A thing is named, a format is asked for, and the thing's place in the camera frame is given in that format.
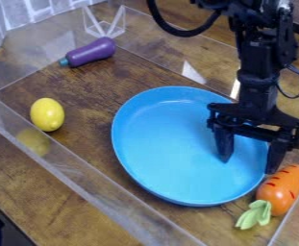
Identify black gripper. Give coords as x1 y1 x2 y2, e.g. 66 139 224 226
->
208 103 299 174

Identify orange toy carrot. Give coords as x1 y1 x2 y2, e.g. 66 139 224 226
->
235 164 299 230

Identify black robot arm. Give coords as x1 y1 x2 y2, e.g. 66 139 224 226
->
189 0 299 174

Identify blue plastic plate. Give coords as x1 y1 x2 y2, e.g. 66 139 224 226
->
112 86 267 207

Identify purple toy eggplant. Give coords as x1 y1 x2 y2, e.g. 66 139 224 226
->
58 37 116 67

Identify yellow toy lemon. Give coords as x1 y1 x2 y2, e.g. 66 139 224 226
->
29 98 64 132

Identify grey patterned curtain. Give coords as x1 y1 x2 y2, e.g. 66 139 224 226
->
0 0 105 46

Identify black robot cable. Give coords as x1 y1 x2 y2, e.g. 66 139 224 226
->
145 0 223 38

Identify clear acrylic enclosure wall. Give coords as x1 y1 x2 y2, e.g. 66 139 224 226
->
0 0 299 246

